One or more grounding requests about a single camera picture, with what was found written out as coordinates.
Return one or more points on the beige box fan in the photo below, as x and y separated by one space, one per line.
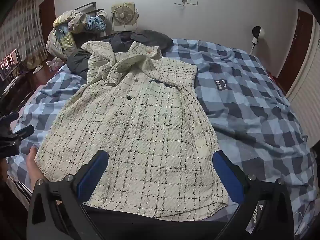
122 15

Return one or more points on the brown door beside curtain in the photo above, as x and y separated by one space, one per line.
47 12

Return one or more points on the television screen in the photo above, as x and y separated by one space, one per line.
8 62

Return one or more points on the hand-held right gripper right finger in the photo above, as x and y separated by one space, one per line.
227 177

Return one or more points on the checkered curtain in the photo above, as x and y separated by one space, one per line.
22 25

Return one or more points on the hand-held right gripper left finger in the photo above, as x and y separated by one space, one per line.
93 176

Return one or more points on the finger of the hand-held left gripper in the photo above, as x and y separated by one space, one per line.
23 131
8 120

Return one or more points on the brown door beside slatted panel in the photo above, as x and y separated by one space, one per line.
297 55

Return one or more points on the striped cloth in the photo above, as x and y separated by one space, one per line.
21 192

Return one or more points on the cream plaid coat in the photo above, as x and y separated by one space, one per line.
140 130

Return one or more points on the dark television stand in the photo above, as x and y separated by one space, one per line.
15 90

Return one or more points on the blue checkered blanket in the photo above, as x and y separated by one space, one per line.
250 105

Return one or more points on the black puffer jacket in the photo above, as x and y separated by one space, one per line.
150 38

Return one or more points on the white plastic bag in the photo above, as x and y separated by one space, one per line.
53 63

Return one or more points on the white slipper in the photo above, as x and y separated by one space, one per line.
38 68

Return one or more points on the pile of mixed clothes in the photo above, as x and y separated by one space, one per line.
65 37

